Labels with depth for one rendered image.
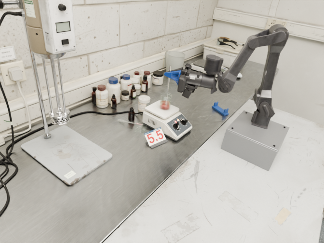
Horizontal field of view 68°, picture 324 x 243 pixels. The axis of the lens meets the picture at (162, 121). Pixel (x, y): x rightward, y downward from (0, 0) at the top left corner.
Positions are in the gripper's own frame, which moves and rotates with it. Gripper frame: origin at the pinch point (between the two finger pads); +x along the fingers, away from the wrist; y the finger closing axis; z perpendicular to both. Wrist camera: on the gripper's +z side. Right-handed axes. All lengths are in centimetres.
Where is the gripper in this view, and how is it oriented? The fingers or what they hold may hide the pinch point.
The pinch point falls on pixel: (172, 74)
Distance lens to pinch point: 102.9
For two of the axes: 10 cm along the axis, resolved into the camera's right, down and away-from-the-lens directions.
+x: -9.7, -2.0, 1.5
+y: 2.3, -5.0, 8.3
